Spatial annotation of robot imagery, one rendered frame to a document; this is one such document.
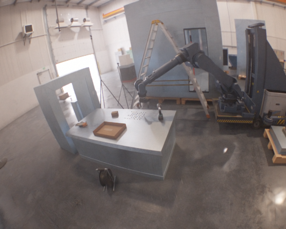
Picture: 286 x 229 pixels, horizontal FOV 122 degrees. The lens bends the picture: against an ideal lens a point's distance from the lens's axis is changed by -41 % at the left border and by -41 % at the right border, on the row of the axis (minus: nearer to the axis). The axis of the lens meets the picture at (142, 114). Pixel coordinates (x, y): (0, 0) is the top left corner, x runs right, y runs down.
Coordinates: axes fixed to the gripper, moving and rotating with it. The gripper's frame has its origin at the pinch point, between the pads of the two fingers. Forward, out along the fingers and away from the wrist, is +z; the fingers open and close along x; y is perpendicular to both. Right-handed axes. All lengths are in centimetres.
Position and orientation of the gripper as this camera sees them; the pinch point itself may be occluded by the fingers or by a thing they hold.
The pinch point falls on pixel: (144, 106)
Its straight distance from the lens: 222.8
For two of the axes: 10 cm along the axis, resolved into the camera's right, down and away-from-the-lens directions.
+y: 4.0, -4.8, 7.8
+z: 1.6, 8.7, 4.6
